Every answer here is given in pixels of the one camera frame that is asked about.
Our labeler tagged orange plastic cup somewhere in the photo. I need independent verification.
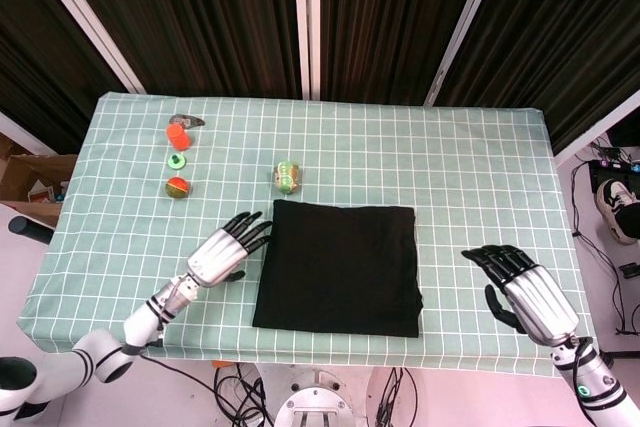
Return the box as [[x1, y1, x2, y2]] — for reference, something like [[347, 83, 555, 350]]
[[165, 122, 194, 152]]

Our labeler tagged green patterned ball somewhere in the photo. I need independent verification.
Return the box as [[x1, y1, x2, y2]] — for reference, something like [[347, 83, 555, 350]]
[[272, 160, 303, 194]]

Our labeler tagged dark patterned flat piece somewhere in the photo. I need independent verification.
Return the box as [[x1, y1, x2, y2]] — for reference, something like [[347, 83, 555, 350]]
[[169, 113, 207, 129]]

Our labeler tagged white frame post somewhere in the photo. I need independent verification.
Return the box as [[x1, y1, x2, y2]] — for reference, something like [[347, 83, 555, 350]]
[[22, 0, 146, 94], [292, 0, 324, 101], [423, 0, 507, 107]]

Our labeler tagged black electronic device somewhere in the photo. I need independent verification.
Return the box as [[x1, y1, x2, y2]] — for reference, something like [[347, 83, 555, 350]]
[[588, 156, 640, 193]]

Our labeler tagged dark brown curtain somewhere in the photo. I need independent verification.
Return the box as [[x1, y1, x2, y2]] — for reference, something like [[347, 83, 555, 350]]
[[434, 0, 640, 154], [0, 0, 129, 153], [317, 0, 494, 104], [49, 0, 304, 98]]

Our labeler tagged black cable bundle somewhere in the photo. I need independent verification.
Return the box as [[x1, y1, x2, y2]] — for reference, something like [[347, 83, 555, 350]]
[[377, 368, 419, 427], [213, 365, 275, 427]]

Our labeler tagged white frame bar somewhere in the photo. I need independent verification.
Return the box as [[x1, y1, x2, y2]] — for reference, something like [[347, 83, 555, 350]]
[[0, 111, 56, 156], [553, 96, 640, 163]]

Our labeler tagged red green watermelon toy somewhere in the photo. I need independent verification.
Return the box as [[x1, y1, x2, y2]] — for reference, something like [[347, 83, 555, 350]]
[[164, 176, 193, 199]]

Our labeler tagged black T-shirt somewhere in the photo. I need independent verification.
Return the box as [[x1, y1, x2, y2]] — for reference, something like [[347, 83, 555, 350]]
[[251, 199, 425, 339]]

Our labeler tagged green checked tablecloth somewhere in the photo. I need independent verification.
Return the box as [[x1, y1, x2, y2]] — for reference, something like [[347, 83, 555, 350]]
[[17, 91, 601, 379]]

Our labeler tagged white silver robot base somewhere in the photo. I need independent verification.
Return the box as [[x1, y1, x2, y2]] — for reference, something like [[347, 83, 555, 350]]
[[272, 364, 374, 427]]

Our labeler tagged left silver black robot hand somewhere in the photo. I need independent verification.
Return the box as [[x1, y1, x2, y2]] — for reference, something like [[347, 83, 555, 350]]
[[185, 210, 274, 289]]

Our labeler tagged brown cardboard box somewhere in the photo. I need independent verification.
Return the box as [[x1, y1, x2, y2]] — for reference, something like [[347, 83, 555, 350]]
[[0, 134, 79, 228]]

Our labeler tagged white black sneaker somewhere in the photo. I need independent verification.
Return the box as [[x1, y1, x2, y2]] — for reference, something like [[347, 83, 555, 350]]
[[593, 177, 640, 247]]

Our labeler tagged black cylinder tube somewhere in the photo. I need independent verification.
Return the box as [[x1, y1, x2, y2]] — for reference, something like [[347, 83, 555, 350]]
[[8, 216, 55, 246]]

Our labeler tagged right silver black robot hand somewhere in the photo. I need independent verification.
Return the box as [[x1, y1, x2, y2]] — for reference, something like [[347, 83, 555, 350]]
[[460, 243, 581, 347]]

